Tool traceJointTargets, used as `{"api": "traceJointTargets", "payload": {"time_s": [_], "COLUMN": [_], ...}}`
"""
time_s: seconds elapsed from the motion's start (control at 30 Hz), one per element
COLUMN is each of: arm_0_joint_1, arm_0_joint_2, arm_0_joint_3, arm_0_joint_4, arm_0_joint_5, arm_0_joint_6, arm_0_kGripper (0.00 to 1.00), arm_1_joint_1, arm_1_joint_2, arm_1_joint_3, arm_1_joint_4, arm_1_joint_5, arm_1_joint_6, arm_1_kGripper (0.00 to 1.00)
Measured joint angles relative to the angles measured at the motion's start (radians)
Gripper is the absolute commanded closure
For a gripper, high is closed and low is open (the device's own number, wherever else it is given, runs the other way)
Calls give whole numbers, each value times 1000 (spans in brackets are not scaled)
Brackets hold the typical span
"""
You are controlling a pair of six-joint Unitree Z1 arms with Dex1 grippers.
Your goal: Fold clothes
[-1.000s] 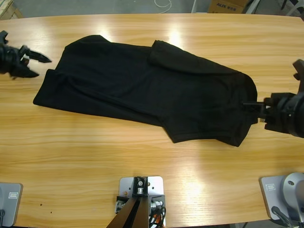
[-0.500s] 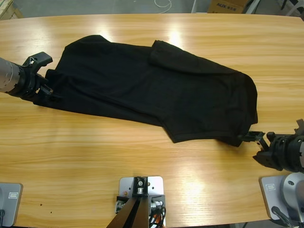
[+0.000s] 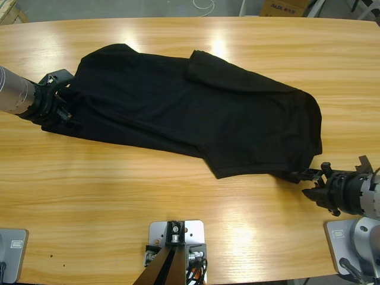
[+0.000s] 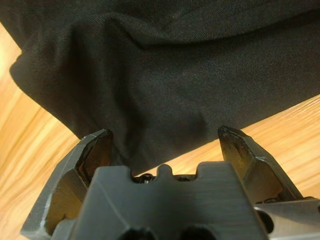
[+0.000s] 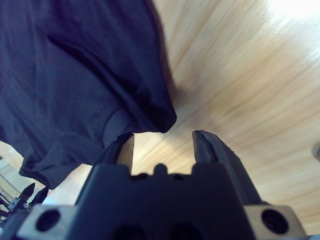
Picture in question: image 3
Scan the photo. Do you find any orange and black cable bundle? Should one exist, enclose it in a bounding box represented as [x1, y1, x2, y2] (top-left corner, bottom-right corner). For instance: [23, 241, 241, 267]
[184, 257, 209, 285]

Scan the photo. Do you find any black T-shirt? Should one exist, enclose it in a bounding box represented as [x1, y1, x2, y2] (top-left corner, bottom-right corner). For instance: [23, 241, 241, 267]
[40, 43, 324, 183]

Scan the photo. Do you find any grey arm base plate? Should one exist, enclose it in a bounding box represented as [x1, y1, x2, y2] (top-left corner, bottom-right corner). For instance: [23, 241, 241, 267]
[0, 228, 30, 284]
[324, 216, 380, 277]

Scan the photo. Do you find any silver metal clamp fitting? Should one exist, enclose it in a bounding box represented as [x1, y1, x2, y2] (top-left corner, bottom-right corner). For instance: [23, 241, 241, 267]
[143, 244, 160, 267]
[188, 250, 207, 265]

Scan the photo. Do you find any cardboard box with AUX print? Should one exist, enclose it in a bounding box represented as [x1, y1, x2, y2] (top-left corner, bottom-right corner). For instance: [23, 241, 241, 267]
[259, 0, 307, 17]

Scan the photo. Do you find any dark camera post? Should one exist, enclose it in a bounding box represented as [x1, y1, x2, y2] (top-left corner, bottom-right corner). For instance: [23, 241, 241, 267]
[132, 220, 191, 285]

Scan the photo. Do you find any white mount block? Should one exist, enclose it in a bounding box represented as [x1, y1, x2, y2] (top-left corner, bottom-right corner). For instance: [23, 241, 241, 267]
[148, 220, 207, 268]

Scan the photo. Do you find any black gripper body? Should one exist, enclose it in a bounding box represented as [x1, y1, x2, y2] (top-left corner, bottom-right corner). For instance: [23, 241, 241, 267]
[21, 82, 72, 122]
[316, 170, 372, 217]

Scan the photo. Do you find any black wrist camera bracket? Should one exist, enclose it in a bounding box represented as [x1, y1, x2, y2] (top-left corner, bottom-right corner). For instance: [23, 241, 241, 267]
[37, 68, 75, 90]
[357, 154, 375, 173]

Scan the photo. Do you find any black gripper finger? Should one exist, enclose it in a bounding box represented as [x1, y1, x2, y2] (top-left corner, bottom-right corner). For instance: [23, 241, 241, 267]
[58, 112, 81, 129]
[60, 107, 82, 126]
[302, 186, 327, 206]
[292, 161, 332, 183]

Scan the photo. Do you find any white cable loop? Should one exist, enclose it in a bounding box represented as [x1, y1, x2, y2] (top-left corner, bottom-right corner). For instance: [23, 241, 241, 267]
[192, 0, 216, 13]

